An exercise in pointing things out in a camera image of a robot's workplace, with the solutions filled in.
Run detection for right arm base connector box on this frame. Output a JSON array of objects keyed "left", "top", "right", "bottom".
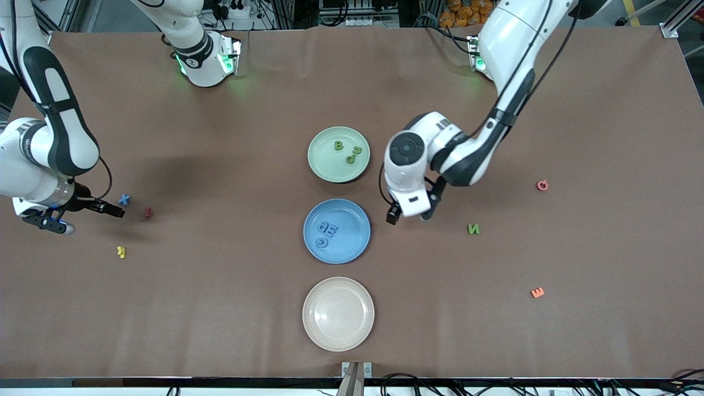
[{"left": 217, "top": 36, "right": 241, "bottom": 76}]

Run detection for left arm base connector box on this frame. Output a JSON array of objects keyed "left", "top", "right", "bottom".
[{"left": 467, "top": 36, "right": 487, "bottom": 72}]

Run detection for blue plate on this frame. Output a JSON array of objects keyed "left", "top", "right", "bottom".
[{"left": 303, "top": 198, "right": 372, "bottom": 265}]

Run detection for green plate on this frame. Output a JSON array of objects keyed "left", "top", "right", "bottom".
[{"left": 307, "top": 126, "right": 371, "bottom": 184}]

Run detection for brown table cover mat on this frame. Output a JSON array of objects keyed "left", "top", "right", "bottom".
[{"left": 0, "top": 27, "right": 704, "bottom": 380}]

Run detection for beige plate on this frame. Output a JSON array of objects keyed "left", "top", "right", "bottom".
[{"left": 302, "top": 276, "right": 375, "bottom": 353}]

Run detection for orange snack packets pile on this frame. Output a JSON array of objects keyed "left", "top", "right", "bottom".
[{"left": 438, "top": 0, "right": 496, "bottom": 28}]

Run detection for white power strip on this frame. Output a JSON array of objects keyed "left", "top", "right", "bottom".
[{"left": 329, "top": 15, "right": 398, "bottom": 28}]

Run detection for power strip with black plugs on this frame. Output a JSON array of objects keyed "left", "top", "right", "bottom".
[{"left": 212, "top": 0, "right": 256, "bottom": 20}]

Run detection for black cable loop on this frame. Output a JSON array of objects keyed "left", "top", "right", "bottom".
[{"left": 379, "top": 373, "right": 441, "bottom": 396}]

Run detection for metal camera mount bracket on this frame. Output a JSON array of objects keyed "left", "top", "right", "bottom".
[{"left": 341, "top": 360, "right": 373, "bottom": 396}]

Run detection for red and black cables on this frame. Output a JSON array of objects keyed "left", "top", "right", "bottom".
[{"left": 668, "top": 368, "right": 704, "bottom": 392}]

